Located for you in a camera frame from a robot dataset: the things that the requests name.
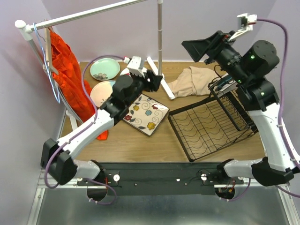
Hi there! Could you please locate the green round plate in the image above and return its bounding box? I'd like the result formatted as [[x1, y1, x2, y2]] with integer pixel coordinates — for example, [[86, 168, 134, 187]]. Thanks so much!
[[90, 58, 120, 81]]

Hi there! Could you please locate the orange garment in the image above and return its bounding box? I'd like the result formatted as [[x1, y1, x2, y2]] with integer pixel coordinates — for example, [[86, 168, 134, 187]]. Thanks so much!
[[49, 31, 110, 141]]

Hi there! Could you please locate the cream and teal plate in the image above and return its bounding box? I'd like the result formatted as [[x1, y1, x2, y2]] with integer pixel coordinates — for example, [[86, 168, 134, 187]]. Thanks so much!
[[90, 80, 115, 107]]

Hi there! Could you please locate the black mounting rail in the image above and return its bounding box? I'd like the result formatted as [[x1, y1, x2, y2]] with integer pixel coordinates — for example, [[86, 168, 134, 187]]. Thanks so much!
[[77, 161, 249, 196]]

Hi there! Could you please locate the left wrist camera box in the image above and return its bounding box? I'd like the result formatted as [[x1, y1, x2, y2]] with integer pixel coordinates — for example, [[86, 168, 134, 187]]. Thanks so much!
[[123, 56, 146, 78]]

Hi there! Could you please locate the wooden clip hanger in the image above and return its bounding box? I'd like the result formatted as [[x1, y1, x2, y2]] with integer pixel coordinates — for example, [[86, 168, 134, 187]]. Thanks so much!
[[42, 28, 58, 78]]

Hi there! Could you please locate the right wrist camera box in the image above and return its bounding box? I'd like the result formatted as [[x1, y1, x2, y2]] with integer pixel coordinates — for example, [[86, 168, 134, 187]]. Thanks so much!
[[229, 13, 257, 41]]

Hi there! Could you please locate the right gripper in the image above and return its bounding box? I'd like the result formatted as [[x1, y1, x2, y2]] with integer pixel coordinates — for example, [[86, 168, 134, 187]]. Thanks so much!
[[182, 29, 250, 85]]

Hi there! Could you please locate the white clothes rack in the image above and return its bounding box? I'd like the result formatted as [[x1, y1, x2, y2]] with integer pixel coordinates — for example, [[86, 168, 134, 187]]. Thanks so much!
[[15, 0, 174, 122]]

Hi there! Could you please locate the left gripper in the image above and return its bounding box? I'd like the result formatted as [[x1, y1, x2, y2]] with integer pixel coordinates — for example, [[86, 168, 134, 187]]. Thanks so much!
[[125, 70, 164, 108]]

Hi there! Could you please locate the blue wire hanger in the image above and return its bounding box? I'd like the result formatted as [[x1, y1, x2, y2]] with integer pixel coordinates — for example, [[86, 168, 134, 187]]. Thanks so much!
[[33, 23, 60, 104]]

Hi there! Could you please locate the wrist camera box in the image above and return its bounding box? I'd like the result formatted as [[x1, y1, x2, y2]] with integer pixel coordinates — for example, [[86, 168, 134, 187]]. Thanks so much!
[[229, 13, 257, 41], [123, 56, 146, 78]]

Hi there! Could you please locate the square leaf pattern plate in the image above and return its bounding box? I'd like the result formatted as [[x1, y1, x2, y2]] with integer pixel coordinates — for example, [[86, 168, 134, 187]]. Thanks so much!
[[123, 94, 169, 136]]

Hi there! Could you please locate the white blue rimmed plate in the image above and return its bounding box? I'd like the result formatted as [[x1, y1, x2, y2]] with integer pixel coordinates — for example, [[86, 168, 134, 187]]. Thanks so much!
[[120, 68, 130, 75]]

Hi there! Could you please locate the teal round plate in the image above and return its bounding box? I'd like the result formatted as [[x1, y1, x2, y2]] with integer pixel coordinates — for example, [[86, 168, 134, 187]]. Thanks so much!
[[213, 80, 236, 92]]

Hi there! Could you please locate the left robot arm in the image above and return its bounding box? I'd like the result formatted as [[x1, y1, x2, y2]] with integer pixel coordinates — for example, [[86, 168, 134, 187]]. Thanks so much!
[[41, 70, 163, 185]]

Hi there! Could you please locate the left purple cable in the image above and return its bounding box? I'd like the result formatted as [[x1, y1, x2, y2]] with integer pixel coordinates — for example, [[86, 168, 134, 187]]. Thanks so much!
[[44, 55, 131, 189]]

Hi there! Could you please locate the beige cloth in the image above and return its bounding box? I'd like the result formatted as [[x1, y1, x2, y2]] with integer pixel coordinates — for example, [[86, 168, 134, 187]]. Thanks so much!
[[168, 66, 219, 98]]

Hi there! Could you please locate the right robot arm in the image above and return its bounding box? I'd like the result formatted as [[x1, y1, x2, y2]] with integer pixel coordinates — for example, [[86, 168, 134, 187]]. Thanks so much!
[[182, 31, 300, 187]]

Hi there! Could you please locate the black wire dish rack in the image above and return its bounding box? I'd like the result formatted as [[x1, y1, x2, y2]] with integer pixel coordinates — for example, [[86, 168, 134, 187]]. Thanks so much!
[[168, 76, 258, 162]]

